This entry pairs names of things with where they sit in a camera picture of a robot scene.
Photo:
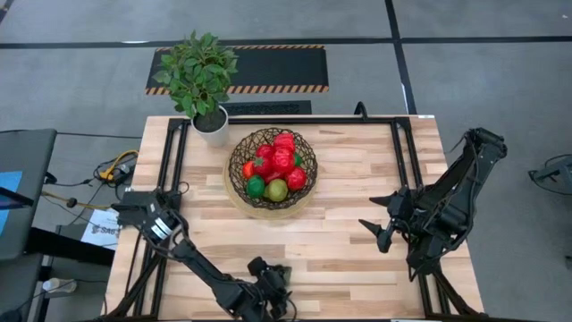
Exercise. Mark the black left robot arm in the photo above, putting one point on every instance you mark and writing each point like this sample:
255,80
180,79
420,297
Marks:
201,268

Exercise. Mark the green leafy plant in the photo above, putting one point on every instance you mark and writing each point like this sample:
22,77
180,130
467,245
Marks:
196,71

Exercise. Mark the blue display screen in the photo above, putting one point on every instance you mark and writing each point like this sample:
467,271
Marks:
9,183

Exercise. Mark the red apple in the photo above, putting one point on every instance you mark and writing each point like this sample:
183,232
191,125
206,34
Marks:
296,179
264,151

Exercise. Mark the green pear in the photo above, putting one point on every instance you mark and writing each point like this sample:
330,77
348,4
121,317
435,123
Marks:
278,191

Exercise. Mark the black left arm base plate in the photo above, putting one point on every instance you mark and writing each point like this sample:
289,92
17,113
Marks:
123,209

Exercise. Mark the black desk crossbar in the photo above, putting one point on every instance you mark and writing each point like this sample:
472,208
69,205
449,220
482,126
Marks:
67,248

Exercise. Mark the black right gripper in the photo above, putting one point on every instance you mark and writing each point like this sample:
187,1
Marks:
404,217

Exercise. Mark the white plant pot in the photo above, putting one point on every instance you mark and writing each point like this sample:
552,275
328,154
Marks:
216,136

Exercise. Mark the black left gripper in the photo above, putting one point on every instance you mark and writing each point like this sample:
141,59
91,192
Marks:
259,297

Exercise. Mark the white table corner label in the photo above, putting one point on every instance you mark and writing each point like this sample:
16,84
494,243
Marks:
426,116

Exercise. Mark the red bell pepper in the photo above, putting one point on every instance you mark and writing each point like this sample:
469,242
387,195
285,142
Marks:
272,178
284,141

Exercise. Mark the black hazard-striped floor mat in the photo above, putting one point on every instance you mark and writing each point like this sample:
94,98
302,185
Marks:
277,67

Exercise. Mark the grey side desk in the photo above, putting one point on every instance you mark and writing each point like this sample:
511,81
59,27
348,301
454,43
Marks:
31,152

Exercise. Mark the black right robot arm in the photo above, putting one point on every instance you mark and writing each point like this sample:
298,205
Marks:
456,197

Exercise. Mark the green lime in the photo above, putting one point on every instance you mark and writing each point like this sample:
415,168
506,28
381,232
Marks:
255,187
298,160

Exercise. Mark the black aluminium table frame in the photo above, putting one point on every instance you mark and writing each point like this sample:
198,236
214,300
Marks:
313,121

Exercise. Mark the large round red fruit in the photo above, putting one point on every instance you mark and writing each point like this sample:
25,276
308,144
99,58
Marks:
283,160

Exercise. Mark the dark brown wicker basket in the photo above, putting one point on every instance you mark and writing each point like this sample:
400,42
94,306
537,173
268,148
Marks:
241,147

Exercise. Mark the black power strip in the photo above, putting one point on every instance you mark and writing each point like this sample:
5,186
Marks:
120,172

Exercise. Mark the white printed paper sheet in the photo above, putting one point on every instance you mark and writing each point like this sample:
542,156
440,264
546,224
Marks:
100,228

